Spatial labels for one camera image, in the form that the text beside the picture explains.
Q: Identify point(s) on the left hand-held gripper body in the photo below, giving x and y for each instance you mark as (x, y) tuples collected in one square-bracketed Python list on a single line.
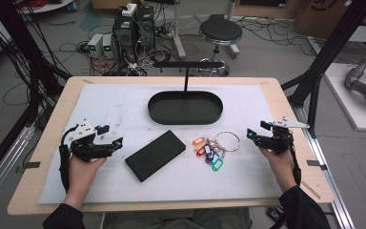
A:
[(87, 149)]

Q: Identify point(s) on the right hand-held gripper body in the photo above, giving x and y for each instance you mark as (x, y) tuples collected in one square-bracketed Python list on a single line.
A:
[(276, 141)]

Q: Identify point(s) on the black wallet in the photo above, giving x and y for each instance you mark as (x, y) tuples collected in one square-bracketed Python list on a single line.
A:
[(155, 156)]

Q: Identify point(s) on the black key rack with tray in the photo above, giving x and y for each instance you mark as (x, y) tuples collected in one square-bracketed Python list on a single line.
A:
[(184, 108)]

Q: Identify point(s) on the person's left hand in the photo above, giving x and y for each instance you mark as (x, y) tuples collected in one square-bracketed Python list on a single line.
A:
[(84, 175)]

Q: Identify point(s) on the person's right hand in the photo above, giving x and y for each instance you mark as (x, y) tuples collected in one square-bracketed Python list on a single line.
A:
[(281, 168)]

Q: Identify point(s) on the white foam mat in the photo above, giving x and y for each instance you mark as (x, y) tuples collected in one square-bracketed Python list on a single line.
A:
[(108, 186)]

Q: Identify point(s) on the black tape strip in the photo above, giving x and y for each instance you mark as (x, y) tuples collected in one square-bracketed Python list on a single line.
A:
[(314, 163), (32, 165)]

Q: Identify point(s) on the small black floor device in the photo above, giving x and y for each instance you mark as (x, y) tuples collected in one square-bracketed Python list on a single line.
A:
[(274, 213)]

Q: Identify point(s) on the white platform board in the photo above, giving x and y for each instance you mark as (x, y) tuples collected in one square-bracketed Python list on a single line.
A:
[(346, 98)]

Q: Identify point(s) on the white power supply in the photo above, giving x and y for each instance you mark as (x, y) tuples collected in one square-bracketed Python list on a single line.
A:
[(108, 46), (94, 44)]

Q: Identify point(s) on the black computer tower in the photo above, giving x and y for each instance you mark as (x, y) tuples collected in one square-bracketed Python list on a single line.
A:
[(124, 35)]

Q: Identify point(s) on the person's grey pants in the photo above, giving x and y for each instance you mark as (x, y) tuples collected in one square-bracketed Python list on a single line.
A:
[(178, 222)]

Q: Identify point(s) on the black round stool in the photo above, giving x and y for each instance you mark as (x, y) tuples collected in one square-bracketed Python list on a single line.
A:
[(220, 30)]

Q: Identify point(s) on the cardboard box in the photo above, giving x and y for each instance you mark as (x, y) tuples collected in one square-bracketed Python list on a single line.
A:
[(317, 16)]

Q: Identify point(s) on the white stand leg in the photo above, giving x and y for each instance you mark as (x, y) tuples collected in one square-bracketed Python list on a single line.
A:
[(178, 35)]

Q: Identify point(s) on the white power strip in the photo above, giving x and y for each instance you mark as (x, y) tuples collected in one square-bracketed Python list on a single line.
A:
[(129, 9)]

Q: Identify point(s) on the white round table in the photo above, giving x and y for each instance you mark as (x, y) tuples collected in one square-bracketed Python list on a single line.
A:
[(50, 6)]

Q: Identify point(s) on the aluminium rail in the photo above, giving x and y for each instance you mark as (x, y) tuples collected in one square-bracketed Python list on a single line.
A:
[(3, 165), (327, 178)]

